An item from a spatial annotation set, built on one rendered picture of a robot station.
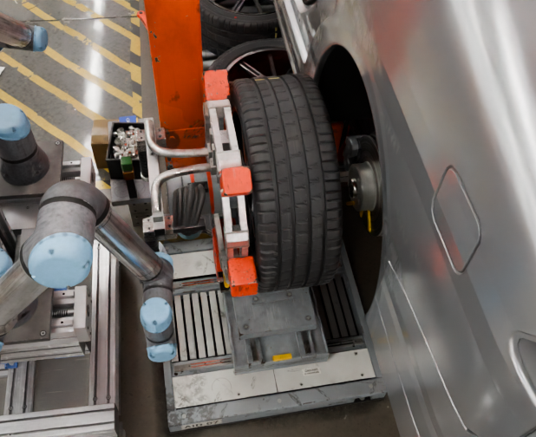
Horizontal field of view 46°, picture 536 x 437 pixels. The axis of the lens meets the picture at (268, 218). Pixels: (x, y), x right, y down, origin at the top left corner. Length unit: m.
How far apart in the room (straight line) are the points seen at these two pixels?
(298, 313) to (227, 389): 0.39
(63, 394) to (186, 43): 1.27
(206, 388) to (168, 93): 1.10
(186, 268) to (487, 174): 1.81
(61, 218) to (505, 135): 0.83
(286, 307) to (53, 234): 1.35
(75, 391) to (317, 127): 1.29
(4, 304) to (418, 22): 1.04
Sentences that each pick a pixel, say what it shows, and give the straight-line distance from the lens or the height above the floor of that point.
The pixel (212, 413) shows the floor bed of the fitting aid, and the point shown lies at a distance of 2.44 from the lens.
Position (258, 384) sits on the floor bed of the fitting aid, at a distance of 2.48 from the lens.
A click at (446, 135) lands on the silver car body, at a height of 1.56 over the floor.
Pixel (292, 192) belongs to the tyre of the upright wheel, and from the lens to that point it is 1.66.
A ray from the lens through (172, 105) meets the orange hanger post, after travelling 2.21.
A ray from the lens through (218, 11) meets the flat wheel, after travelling 3.19.
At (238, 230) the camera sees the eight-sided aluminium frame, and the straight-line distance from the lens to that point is 1.71.
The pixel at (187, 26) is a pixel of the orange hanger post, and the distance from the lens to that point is 2.00.
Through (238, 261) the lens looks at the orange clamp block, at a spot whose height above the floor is 0.88.
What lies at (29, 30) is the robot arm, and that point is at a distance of 2.06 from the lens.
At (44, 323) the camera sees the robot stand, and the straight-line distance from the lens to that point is 1.83.
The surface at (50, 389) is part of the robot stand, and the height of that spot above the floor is 0.21.
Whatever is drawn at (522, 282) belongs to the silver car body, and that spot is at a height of 1.58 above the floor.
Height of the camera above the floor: 2.39
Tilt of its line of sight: 54 degrees down
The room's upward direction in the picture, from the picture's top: 4 degrees clockwise
